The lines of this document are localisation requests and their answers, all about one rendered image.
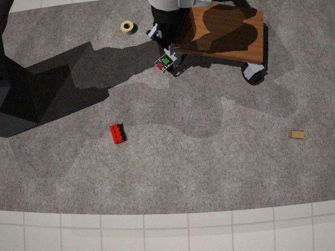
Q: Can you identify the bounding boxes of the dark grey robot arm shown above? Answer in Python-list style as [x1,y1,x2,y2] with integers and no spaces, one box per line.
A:
[0,0,213,38]

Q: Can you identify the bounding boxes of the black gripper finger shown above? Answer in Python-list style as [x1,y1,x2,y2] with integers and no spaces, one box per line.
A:
[171,8,190,54]
[146,24,172,56]

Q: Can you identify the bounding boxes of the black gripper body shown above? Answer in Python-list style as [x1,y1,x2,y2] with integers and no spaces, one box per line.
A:
[151,5,185,31]

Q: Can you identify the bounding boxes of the tan rectangular block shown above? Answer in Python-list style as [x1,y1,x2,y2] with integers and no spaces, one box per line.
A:
[289,131,304,139]

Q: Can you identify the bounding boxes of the red toy building brick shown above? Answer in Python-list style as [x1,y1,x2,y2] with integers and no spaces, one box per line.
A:
[110,124,125,144]

